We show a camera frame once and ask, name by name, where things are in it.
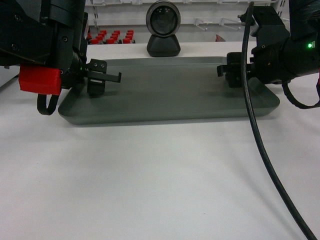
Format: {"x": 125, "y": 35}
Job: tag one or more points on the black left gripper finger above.
{"x": 97, "y": 70}
{"x": 95, "y": 87}

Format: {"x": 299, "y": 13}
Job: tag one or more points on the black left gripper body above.
{"x": 73, "y": 46}

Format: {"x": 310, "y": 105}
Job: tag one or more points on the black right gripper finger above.
{"x": 234, "y": 79}
{"x": 233, "y": 64}

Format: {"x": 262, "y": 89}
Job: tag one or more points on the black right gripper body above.
{"x": 271, "y": 35}

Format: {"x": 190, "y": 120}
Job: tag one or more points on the grey-green serving tray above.
{"x": 157, "y": 89}

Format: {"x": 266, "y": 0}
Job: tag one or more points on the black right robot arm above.
{"x": 302, "y": 50}

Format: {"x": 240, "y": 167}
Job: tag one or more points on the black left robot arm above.
{"x": 47, "y": 39}

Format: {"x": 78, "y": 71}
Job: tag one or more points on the black barcode scanner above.
{"x": 163, "y": 20}

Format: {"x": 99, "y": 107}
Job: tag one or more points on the red printed bracket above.
{"x": 40, "y": 79}

